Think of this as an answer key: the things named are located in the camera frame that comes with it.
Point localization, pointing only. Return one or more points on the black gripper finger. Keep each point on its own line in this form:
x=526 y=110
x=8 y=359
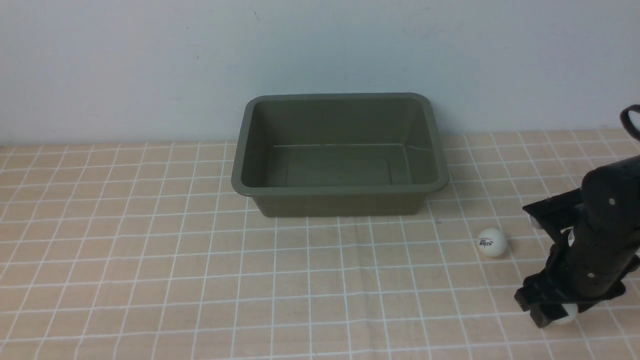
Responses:
x=526 y=299

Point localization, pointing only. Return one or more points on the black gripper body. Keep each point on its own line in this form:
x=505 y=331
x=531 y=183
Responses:
x=552 y=291

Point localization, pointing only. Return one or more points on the peach grid tablecloth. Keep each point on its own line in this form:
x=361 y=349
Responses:
x=145 y=252

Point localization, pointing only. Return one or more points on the white ping-pong ball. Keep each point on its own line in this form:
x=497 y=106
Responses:
x=492 y=242
x=571 y=312

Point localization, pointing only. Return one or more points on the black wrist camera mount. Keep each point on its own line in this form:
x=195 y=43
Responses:
x=556 y=213

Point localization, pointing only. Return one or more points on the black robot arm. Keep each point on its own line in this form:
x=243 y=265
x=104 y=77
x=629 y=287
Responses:
x=595 y=233

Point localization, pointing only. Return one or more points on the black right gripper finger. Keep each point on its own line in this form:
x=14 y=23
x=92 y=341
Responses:
x=544 y=314

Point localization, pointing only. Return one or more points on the olive green plastic bin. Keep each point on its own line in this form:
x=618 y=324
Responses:
x=339 y=154

